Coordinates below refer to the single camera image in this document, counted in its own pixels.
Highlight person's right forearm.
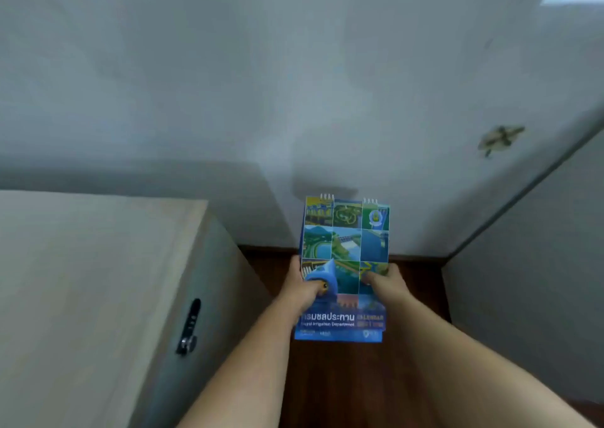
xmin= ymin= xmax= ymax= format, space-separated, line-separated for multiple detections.
xmin=386 ymin=295 xmax=596 ymax=428

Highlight person's left hand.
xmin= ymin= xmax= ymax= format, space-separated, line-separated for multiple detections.
xmin=277 ymin=255 xmax=329 ymax=319

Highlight black cabinet door handle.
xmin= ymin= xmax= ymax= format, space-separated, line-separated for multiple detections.
xmin=176 ymin=298 xmax=202 ymax=356

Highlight person's right hand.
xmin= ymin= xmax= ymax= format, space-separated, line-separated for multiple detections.
xmin=362 ymin=264 xmax=412 ymax=308

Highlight blue spiral-bound calendar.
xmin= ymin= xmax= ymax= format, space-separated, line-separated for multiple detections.
xmin=294 ymin=193 xmax=391 ymax=344

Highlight light wooden cabinet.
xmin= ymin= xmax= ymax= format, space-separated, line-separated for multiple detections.
xmin=0 ymin=189 xmax=274 ymax=428

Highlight person's left forearm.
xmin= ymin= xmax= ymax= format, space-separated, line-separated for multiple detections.
xmin=177 ymin=299 xmax=304 ymax=428

